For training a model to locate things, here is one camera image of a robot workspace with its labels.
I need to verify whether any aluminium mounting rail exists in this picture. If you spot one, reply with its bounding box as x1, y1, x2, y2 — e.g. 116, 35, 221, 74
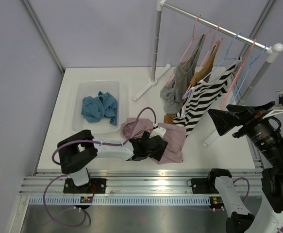
19, 166, 263, 196

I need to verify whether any pink hanger under grey top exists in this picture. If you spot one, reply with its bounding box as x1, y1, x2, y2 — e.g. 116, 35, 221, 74
165, 14, 212, 88

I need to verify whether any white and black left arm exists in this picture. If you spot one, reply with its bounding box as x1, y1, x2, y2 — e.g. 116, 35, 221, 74
52, 130, 168, 194

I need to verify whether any pink hanger under brown top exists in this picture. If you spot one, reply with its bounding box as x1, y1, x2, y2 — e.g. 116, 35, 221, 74
189, 24, 223, 88

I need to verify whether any grey tank top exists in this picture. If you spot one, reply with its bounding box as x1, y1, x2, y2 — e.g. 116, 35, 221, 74
160, 34, 206, 115

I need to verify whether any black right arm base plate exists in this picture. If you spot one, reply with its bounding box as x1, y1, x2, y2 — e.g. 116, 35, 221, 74
186, 178, 218, 194

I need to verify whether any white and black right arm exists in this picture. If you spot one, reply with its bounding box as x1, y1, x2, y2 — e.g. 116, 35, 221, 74
206, 101, 283, 233

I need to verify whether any grey metal clothes rack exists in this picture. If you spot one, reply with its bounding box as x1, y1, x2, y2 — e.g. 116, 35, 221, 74
132, 0, 283, 148

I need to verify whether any black white striped tank top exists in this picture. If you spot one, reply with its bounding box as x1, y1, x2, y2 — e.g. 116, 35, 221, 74
173, 57, 242, 136

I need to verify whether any teal blue tank top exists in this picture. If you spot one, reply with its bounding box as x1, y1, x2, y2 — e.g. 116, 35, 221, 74
81, 91, 118, 126

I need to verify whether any white slotted cable duct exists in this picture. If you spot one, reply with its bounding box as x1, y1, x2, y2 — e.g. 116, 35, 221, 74
29, 195, 210, 206

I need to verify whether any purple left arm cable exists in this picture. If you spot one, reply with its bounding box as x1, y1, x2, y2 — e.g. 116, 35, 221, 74
42, 107, 158, 228

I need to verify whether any blue hanger under striped top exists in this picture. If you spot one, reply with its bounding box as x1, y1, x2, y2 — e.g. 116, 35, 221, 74
182, 32, 244, 100

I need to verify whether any mustard brown tank top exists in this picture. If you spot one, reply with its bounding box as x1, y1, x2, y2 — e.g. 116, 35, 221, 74
160, 38, 222, 124

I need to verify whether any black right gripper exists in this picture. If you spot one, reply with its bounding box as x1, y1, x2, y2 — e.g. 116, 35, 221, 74
210, 100, 283, 166

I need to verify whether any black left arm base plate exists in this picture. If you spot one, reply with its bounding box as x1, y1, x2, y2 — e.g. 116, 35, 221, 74
63, 178, 107, 194

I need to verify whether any mauve pink tank top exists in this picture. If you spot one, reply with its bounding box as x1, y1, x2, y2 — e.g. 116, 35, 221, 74
121, 117, 186, 165

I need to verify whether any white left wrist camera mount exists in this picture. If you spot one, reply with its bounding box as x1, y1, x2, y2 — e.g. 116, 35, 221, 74
150, 123, 166, 139

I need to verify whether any white plastic basket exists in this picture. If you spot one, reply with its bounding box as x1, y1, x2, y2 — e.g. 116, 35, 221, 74
71, 80, 120, 133

